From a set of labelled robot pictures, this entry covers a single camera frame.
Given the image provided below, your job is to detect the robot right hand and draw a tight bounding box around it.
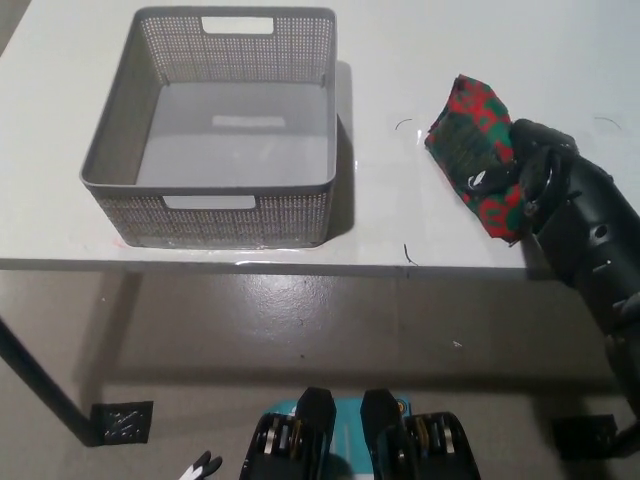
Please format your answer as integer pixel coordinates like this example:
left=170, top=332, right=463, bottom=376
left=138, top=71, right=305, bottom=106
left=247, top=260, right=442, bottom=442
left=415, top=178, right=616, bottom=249
left=464, top=118, right=584, bottom=234

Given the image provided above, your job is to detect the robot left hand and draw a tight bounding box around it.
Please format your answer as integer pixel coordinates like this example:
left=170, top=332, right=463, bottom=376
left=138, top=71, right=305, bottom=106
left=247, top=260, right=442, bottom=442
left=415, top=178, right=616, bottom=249
left=182, top=449, right=224, bottom=480

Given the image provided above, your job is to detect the red green coffee bean bag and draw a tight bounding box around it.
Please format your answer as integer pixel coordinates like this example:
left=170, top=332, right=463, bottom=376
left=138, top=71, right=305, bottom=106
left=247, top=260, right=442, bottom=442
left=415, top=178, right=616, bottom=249
left=423, top=73, right=539, bottom=247

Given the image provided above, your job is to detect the black teal robot body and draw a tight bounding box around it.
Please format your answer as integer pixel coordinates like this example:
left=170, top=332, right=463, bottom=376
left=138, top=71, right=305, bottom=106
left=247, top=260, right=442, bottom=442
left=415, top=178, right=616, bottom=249
left=239, top=385, right=476, bottom=480

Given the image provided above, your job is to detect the black metal table leg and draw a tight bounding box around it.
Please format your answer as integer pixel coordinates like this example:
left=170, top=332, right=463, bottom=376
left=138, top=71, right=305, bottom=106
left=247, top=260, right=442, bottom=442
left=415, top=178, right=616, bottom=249
left=0, top=317, right=104, bottom=447

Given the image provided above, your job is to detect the grey perforated plastic basket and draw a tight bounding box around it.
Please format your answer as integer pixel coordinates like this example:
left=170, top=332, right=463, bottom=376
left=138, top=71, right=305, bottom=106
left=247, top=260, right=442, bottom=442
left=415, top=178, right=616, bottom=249
left=79, top=6, right=340, bottom=250

